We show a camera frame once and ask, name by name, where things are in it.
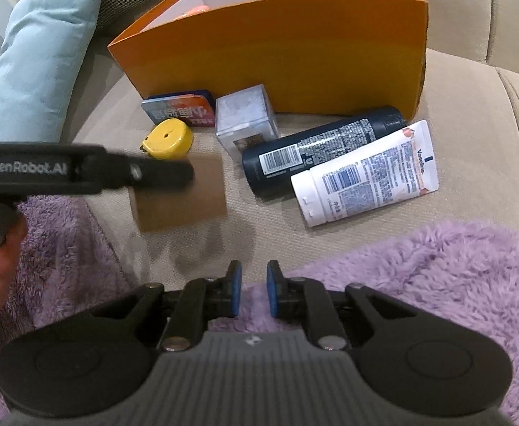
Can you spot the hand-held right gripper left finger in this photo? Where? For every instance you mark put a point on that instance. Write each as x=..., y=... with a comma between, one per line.
x=236, y=288

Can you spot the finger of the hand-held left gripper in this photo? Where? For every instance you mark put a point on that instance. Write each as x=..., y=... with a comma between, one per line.
x=162, y=174

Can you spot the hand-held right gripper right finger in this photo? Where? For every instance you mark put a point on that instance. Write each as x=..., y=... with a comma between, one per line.
x=272, y=288

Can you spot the small brown cardboard box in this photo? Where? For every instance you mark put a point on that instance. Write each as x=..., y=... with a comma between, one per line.
x=184, y=208

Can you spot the clear grey cube box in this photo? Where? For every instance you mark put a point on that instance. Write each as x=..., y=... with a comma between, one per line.
x=241, y=115

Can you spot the white lotion tube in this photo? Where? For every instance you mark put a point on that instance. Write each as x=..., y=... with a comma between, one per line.
x=366, y=177

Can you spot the dark blue bottle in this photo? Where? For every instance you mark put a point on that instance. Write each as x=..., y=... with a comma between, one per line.
x=321, y=146

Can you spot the pink bottle-shaped toy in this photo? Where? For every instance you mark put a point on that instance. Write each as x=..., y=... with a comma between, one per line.
x=195, y=10

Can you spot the orange cardboard box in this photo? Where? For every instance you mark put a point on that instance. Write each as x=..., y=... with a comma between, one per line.
x=286, y=53

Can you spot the yellow tape measure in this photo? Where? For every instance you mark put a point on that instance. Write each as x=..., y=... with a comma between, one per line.
x=168, y=137

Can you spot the light blue pillow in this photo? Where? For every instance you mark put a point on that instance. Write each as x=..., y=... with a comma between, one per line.
x=42, y=53

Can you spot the purple fuzzy blanket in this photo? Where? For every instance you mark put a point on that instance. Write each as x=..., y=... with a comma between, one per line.
x=463, y=284

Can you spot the beige fabric sofa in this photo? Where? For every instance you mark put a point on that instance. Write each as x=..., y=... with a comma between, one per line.
x=463, y=97

